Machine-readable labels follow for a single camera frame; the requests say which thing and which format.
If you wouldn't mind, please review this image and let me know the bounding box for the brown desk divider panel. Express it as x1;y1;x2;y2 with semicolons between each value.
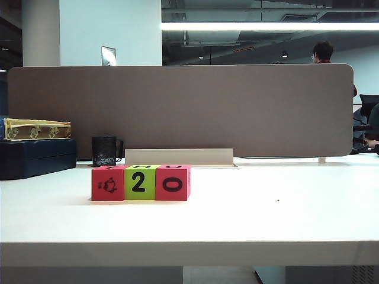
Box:
8;63;355;158

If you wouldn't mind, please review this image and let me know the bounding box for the green foam block letter H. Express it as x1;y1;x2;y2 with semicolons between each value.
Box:
123;164;157;201

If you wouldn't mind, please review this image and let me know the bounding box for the red foam block letter U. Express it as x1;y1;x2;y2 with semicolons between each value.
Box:
155;164;192;202

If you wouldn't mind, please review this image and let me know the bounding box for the black office chair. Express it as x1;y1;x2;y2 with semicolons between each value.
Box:
359;93;379;140

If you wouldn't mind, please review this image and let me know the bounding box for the long ceiling light strip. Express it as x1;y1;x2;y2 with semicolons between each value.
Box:
160;22;379;31

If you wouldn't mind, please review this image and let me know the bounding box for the black mug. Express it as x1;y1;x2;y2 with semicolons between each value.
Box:
91;135;124;168

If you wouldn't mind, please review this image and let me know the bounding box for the red foam block letter T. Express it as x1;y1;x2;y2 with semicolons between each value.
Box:
91;165;126;202

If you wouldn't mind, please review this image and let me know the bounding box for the grey vented cabinet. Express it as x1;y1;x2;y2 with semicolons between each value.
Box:
285;265;379;284

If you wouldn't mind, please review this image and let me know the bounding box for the dark blue box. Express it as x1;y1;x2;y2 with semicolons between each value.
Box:
0;138;78;180

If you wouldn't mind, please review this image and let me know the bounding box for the black curved chair armrest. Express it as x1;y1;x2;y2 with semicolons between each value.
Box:
351;138;379;155

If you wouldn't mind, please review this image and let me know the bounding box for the grey ceiling air duct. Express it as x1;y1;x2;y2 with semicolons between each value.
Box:
180;29;241;47

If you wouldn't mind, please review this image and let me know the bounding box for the person in dark jacket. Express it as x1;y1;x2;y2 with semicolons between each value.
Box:
352;106;370;140

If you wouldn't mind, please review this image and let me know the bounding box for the yellow patterned box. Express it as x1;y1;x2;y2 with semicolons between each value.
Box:
0;118;72;141

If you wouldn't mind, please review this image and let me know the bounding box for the standing person short dark hair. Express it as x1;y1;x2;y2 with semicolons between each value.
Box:
311;40;335;64

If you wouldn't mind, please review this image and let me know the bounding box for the beige cable tray cover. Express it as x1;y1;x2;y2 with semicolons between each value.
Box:
124;148;237;168

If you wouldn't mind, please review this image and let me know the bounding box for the wall-mounted sign holder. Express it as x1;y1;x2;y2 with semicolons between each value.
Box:
101;45;117;67

